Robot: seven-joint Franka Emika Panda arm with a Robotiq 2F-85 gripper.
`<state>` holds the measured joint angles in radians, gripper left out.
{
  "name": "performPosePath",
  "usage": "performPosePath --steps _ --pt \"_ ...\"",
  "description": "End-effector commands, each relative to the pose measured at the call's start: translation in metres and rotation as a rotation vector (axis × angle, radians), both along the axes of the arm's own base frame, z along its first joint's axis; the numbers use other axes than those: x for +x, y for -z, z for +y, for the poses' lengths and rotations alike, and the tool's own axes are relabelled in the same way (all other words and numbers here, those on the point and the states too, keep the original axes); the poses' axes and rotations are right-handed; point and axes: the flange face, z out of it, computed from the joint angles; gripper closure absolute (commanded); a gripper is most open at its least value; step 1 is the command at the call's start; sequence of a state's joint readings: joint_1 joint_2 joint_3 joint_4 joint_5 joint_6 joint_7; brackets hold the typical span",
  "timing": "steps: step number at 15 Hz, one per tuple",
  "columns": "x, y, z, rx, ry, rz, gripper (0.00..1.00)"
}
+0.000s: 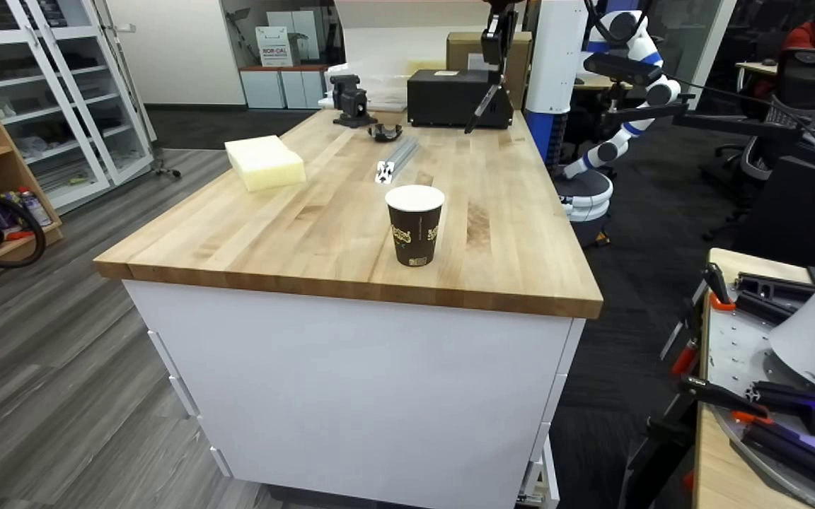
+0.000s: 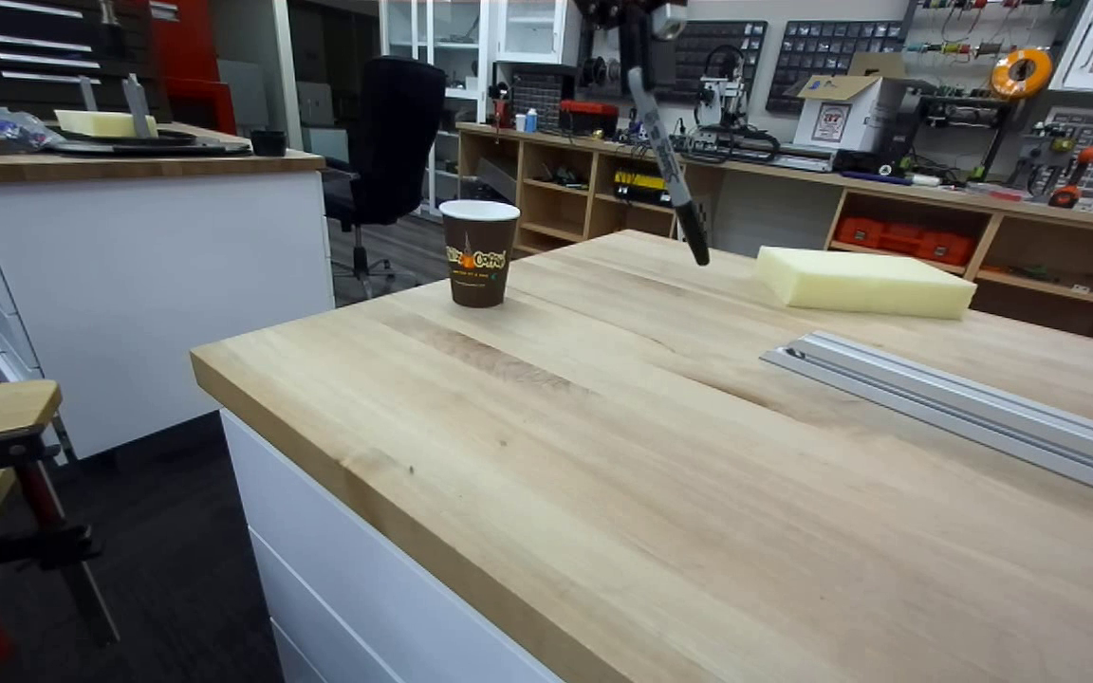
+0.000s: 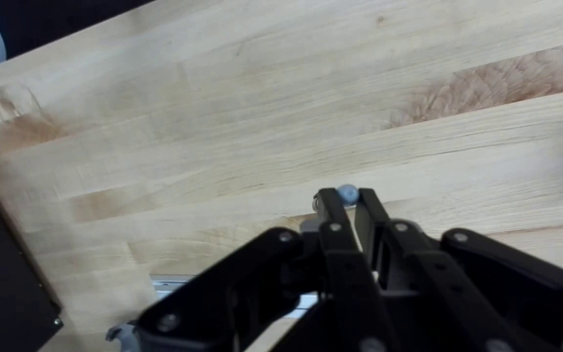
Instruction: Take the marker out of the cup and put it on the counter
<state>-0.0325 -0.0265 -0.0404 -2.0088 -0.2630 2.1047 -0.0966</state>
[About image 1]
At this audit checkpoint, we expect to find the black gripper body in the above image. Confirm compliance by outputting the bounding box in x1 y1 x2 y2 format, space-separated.
480 0 525 45

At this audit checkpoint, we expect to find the grey marker pen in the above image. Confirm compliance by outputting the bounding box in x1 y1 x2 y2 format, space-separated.
464 79 508 135

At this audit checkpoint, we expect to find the dark brown paper cup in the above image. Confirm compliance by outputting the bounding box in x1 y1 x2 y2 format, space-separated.
383 185 450 272

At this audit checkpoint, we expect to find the white counter cabinet base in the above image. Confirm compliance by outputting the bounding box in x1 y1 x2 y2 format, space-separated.
122 277 590 509

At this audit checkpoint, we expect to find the brown cardboard box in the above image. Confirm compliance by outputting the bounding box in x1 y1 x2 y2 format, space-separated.
444 28 536 113

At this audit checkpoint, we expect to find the white pillar with blue base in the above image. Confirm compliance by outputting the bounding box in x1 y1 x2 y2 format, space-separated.
525 0 596 169

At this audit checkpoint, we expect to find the black equipment box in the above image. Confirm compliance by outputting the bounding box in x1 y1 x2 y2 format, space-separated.
405 69 516 133

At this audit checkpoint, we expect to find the white and blue robot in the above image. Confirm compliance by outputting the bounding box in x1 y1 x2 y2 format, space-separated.
555 5 686 227

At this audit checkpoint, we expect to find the small black metal clamp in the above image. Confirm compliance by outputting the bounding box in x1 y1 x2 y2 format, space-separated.
368 120 409 148

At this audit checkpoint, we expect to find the aluminium extrusion bar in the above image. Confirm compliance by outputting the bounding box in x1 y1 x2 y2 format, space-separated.
374 135 422 186

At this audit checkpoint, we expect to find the white storage bins row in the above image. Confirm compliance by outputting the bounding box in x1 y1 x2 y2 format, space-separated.
238 62 332 113

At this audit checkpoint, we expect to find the white box with label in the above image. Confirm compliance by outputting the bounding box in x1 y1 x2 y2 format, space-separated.
252 24 299 70

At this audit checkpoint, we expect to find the pale yellow foam block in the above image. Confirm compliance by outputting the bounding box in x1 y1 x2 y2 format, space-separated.
225 133 308 195

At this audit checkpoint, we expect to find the black office chair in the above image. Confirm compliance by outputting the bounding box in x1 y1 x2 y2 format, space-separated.
700 45 815 268

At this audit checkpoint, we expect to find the white glass-door shelving cabinet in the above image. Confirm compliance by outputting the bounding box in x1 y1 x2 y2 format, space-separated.
0 0 158 212

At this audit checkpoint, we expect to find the wooden side table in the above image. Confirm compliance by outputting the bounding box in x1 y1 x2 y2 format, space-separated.
690 246 815 509

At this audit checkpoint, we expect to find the black tool with orange handle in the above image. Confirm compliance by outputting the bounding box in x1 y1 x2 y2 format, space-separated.
678 374 777 418

